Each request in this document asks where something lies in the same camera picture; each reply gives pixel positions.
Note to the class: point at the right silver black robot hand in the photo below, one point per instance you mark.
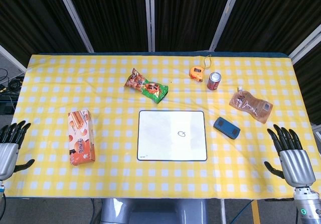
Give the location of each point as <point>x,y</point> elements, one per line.
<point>296,166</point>

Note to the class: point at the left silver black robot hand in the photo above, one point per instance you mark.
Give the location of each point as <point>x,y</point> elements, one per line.
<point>7,156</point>

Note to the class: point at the dark blue plastic case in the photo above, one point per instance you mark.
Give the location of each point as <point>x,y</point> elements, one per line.
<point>226,128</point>

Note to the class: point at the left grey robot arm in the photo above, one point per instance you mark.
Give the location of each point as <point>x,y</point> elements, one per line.
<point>1,188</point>

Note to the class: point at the orange egg roll box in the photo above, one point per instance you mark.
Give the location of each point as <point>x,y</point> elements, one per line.
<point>81,141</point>

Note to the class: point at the brown spouted drink pouch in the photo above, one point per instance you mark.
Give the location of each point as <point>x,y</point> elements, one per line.
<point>250,104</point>

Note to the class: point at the red drink can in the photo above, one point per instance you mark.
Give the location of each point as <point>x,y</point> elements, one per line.
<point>213,82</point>

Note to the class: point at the orange tape measure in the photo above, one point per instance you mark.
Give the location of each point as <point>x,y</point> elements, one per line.
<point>196,73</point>

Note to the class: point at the yellow white checked tablecloth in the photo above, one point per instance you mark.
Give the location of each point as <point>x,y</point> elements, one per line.
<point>160,178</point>

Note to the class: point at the grey robot torso base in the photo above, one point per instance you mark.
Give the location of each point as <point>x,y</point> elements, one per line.
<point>153,211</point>

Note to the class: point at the orange green snack bag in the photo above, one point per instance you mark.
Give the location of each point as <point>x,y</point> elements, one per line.
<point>148,86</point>

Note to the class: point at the white partition post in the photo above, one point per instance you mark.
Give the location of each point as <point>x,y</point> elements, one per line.
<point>75,18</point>
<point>11,58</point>
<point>304,47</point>
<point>224,18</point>
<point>150,15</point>

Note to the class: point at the white board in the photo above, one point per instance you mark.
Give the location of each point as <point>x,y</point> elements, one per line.
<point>160,138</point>

